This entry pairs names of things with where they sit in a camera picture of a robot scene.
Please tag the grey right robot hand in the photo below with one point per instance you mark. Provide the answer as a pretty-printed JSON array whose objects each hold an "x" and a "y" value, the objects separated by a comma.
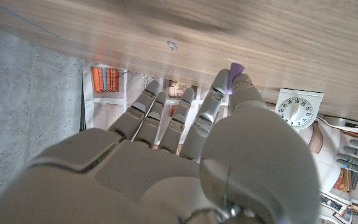
[{"x": 166, "y": 180}]

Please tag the purple foam earplug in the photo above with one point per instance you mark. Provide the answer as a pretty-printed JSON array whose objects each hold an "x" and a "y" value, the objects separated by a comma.
[{"x": 235, "y": 70}]

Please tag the black backdrop pole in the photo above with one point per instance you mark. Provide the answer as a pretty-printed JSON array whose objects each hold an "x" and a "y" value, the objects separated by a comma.
[{"x": 82, "y": 112}]

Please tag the white kitchen timer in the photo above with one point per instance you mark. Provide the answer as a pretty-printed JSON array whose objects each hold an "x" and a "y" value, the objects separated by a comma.
[{"x": 295, "y": 110}]

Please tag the printed bookshelf backdrop cloth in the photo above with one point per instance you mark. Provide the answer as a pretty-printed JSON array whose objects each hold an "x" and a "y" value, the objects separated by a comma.
[{"x": 331, "y": 146}]

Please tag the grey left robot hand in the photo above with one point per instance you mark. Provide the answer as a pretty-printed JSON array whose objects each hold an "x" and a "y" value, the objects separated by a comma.
[{"x": 357, "y": 158}]

